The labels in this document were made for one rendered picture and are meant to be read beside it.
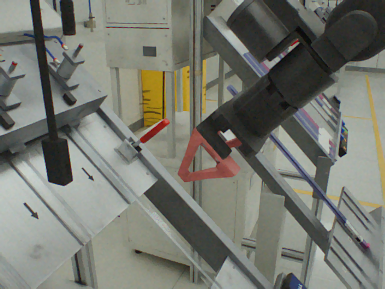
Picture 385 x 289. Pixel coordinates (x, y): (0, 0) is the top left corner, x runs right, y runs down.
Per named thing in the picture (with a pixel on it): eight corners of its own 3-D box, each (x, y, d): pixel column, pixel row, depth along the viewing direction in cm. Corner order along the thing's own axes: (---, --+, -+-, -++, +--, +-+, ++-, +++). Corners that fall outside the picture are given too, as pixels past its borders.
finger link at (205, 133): (154, 164, 42) (207, 116, 37) (180, 142, 48) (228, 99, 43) (192, 207, 42) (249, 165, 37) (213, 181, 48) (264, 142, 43)
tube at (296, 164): (364, 246, 83) (368, 244, 82) (363, 249, 82) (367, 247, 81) (227, 87, 85) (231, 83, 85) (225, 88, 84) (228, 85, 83)
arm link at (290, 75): (344, 77, 34) (347, 71, 39) (298, 24, 34) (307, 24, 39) (289, 120, 37) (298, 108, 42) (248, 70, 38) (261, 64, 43)
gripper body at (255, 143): (206, 118, 39) (255, 74, 35) (233, 97, 48) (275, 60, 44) (245, 163, 39) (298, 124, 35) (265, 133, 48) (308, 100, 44)
